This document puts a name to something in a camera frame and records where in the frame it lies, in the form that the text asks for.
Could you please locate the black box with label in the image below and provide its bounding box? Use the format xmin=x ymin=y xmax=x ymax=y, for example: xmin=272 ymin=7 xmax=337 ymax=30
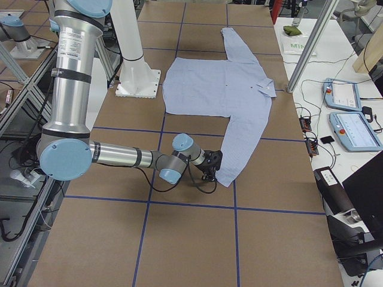
xmin=314 ymin=167 xmax=354 ymax=214

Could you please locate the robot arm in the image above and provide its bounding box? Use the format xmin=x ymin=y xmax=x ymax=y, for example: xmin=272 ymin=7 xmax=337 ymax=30
xmin=37 ymin=1 xmax=222 ymax=184

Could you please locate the aluminium frame post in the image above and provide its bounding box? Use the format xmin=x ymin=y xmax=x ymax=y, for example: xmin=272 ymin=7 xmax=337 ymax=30
xmin=287 ymin=0 xmax=339 ymax=93

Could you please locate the light blue striped shirt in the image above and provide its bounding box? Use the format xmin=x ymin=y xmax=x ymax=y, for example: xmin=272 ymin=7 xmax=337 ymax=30
xmin=162 ymin=28 xmax=276 ymax=187

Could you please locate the upper teach pendant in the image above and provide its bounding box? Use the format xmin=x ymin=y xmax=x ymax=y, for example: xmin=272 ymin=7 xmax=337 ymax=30
xmin=323 ymin=78 xmax=362 ymax=112

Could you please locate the green cloth pouch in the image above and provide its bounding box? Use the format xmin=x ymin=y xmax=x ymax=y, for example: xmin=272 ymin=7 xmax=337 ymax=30
xmin=283 ymin=26 xmax=302 ymax=36

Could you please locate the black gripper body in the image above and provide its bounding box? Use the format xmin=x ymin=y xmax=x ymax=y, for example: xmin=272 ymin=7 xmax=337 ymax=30
xmin=197 ymin=150 xmax=223 ymax=181

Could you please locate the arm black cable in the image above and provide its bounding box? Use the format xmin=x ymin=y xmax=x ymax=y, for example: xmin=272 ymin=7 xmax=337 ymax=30
xmin=143 ymin=155 xmax=218 ymax=194

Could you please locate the lower teach pendant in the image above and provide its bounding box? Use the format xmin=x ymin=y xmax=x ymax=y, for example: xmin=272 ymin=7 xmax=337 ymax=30
xmin=329 ymin=112 xmax=382 ymax=152

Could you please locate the orange USB hub near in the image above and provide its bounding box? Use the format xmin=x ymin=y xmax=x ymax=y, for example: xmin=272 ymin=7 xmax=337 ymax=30
xmin=305 ymin=138 xmax=319 ymax=158

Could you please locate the plastic bag MINI print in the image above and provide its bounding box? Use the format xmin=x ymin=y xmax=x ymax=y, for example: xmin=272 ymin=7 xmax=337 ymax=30
xmin=281 ymin=31 xmax=309 ymax=55

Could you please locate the teach pendant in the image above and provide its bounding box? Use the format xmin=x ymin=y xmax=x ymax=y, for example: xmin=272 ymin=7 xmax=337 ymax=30
xmin=329 ymin=112 xmax=382 ymax=152
xmin=323 ymin=78 xmax=362 ymax=112

